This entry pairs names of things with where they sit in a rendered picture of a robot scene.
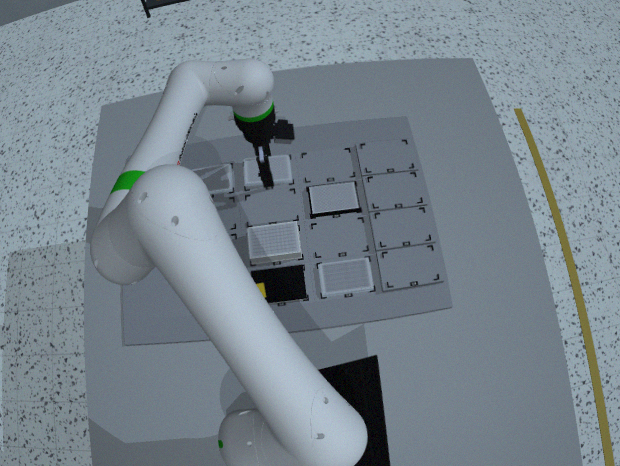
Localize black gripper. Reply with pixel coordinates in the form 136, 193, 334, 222
243, 125, 274, 188

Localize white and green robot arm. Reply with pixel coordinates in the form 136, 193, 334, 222
90, 58, 368, 466

